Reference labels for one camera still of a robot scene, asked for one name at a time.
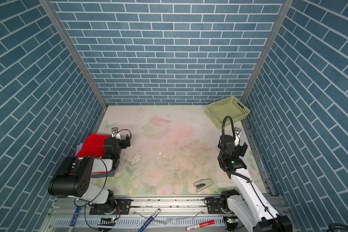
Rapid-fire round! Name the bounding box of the left aluminium corner post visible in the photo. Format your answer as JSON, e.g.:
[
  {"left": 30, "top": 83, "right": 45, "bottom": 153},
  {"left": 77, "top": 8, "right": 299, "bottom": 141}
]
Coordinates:
[{"left": 39, "top": 0, "right": 108, "bottom": 110}]

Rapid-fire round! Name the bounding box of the right aluminium corner post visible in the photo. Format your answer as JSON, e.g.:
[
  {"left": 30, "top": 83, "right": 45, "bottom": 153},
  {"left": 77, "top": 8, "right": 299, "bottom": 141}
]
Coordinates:
[{"left": 240, "top": 0, "right": 293, "bottom": 105}]

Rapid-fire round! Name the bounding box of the blue marker pen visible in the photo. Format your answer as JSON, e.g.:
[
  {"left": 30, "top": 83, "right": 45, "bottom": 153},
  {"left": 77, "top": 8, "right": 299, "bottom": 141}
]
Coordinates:
[
  {"left": 138, "top": 208, "right": 161, "bottom": 232},
  {"left": 67, "top": 207, "right": 80, "bottom": 232}
]

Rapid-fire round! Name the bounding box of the aluminium frame rail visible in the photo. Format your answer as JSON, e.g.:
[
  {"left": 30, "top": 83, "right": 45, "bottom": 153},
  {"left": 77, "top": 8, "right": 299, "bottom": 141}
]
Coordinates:
[{"left": 40, "top": 195, "right": 247, "bottom": 232}]

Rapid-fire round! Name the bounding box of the black cable coil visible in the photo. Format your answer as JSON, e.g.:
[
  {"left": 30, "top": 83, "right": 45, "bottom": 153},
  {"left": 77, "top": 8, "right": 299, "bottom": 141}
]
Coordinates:
[{"left": 327, "top": 222, "right": 348, "bottom": 232}]

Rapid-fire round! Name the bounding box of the aluminium corner post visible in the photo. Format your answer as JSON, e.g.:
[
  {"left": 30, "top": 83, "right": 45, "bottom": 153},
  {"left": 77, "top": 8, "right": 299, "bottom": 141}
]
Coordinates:
[
  {"left": 39, "top": 0, "right": 108, "bottom": 110},
  {"left": 240, "top": 0, "right": 293, "bottom": 105}
]

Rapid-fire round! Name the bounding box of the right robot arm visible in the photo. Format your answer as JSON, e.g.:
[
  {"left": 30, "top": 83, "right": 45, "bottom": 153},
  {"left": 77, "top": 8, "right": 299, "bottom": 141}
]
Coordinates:
[{"left": 218, "top": 129, "right": 293, "bottom": 232}]

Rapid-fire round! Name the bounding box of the red marker pen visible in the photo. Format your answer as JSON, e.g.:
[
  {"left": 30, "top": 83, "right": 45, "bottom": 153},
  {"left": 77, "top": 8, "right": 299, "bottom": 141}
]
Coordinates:
[{"left": 186, "top": 220, "right": 215, "bottom": 231}]

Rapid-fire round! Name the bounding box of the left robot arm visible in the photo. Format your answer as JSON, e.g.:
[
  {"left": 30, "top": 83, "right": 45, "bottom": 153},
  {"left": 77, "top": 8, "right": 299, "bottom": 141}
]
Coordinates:
[{"left": 48, "top": 128, "right": 132, "bottom": 215}]

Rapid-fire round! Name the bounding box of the blue marker pen centre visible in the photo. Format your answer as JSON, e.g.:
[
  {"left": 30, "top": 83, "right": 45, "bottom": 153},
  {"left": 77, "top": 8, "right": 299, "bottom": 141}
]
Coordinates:
[{"left": 138, "top": 208, "right": 161, "bottom": 232}]

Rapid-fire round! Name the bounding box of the blue marker pen left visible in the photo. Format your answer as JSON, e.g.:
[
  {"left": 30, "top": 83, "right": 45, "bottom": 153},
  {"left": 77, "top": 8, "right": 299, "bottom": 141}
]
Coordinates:
[{"left": 67, "top": 207, "right": 80, "bottom": 232}]

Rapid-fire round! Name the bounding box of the folded purple t-shirt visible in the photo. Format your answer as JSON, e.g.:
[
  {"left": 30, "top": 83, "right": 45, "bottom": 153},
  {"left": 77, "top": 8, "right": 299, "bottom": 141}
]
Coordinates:
[{"left": 75, "top": 143, "right": 83, "bottom": 156}]

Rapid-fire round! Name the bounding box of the grey stapler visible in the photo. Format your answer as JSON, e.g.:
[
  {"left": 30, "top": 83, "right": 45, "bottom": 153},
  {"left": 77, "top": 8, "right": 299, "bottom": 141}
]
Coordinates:
[{"left": 193, "top": 178, "right": 213, "bottom": 193}]

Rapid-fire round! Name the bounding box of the red t-shirt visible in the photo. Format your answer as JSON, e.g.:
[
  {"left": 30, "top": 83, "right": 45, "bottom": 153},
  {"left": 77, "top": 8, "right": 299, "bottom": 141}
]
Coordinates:
[{"left": 76, "top": 133, "right": 109, "bottom": 158}]

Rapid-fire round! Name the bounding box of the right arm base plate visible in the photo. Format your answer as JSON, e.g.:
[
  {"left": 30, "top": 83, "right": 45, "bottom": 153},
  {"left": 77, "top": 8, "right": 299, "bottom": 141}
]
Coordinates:
[{"left": 203, "top": 197, "right": 230, "bottom": 214}]

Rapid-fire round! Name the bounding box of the pale green plastic basket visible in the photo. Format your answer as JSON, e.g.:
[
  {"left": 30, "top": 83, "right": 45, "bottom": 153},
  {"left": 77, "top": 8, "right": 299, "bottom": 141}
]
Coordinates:
[{"left": 205, "top": 96, "right": 250, "bottom": 129}]

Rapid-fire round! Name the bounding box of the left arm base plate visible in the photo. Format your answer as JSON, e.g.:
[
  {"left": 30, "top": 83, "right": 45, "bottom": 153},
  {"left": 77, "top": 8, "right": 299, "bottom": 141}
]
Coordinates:
[{"left": 90, "top": 199, "right": 131, "bottom": 216}]

